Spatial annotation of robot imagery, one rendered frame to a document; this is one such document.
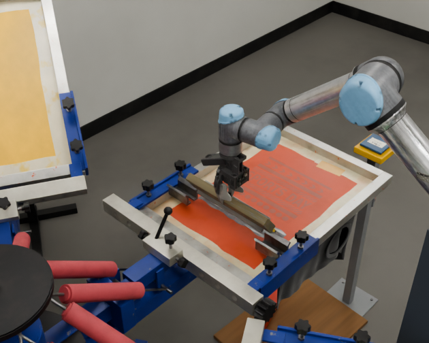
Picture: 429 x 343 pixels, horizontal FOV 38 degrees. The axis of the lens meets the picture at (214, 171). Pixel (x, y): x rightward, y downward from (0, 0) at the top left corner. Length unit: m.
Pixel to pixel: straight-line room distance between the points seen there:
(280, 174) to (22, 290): 1.21
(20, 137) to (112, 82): 2.14
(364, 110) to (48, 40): 1.30
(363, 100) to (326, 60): 3.79
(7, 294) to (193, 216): 0.87
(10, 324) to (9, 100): 1.05
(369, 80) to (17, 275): 0.97
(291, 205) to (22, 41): 1.16
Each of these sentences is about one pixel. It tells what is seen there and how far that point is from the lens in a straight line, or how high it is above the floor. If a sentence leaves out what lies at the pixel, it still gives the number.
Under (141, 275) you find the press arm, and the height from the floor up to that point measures 1.04.
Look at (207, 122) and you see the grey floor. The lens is 4.47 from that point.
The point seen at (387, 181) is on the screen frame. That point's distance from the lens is 2.42.
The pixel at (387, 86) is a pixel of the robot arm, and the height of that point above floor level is 1.67.
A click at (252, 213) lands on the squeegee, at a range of 2.04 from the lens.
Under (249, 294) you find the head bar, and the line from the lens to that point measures 1.87.
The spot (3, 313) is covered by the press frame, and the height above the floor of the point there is 1.32.
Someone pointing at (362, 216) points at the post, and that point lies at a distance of 2.87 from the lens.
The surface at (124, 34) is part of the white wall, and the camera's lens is 4.30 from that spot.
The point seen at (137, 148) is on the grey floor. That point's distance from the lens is 4.25.
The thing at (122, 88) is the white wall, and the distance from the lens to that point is 4.45.
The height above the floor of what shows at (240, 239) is 0.96.
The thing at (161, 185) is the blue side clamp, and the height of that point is 1.00.
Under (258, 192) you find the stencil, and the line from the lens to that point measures 2.34.
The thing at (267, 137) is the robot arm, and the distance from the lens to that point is 1.82.
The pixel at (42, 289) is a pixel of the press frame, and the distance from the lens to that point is 1.56.
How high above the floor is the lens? 2.44
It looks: 38 degrees down
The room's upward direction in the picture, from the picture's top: straight up
